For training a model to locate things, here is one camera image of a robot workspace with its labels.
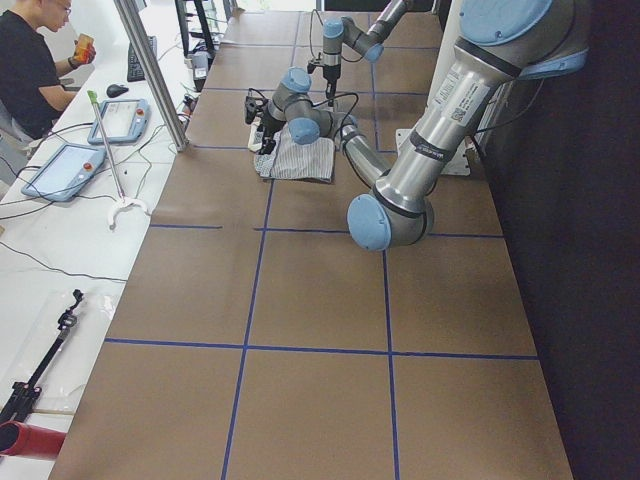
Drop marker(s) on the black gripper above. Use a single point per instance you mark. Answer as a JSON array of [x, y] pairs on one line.
[[329, 75], [270, 126]]

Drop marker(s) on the navy white striped polo shirt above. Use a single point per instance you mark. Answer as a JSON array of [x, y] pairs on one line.
[[290, 161]]

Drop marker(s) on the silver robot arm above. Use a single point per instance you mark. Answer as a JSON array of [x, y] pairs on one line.
[[499, 42], [338, 32]]

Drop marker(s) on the black desk stand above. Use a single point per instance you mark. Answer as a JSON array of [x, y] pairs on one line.
[[197, 23]]

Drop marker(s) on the blue teach pendant far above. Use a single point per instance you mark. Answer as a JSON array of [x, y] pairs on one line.
[[124, 120]]

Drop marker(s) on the blue teach pendant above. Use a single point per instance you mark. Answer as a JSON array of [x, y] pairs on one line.
[[68, 170], [124, 120]]

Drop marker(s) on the black keyboard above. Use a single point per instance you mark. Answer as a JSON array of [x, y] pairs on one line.
[[135, 71]]

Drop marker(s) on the black computer mouse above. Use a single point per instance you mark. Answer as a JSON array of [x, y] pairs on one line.
[[116, 90]]

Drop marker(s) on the blue teach pendant near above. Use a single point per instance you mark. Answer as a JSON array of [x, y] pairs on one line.
[[68, 170]]

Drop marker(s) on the seated person black shirt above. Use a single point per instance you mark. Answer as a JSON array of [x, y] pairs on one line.
[[31, 88]]

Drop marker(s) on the red cylinder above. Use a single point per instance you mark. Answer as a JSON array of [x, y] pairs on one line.
[[30, 441]]

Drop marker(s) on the aluminium camera post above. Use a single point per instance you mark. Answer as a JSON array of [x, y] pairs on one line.
[[138, 38]]

